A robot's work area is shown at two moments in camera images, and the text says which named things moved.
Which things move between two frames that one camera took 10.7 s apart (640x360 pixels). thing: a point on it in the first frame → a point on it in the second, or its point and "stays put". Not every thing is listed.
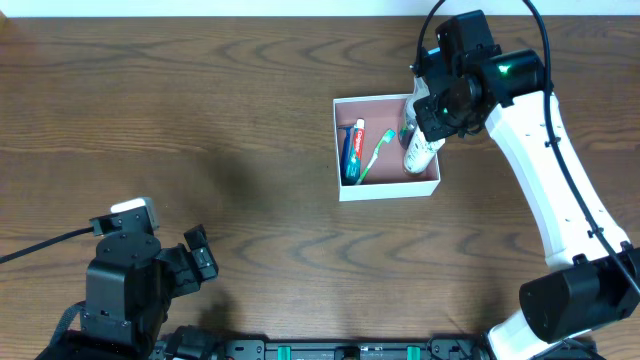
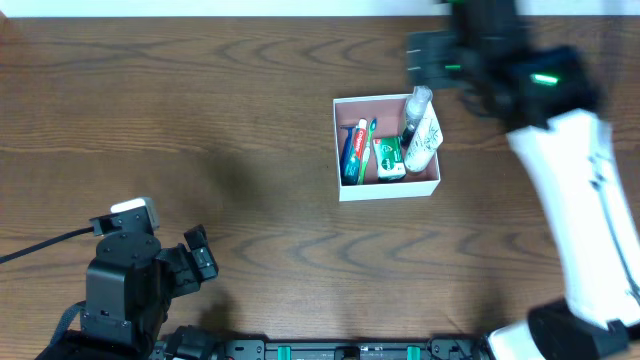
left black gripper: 189,261 stays put
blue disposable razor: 345,154 stays put
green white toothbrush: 388,137 → 366,151
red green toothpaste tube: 354,165 stays put
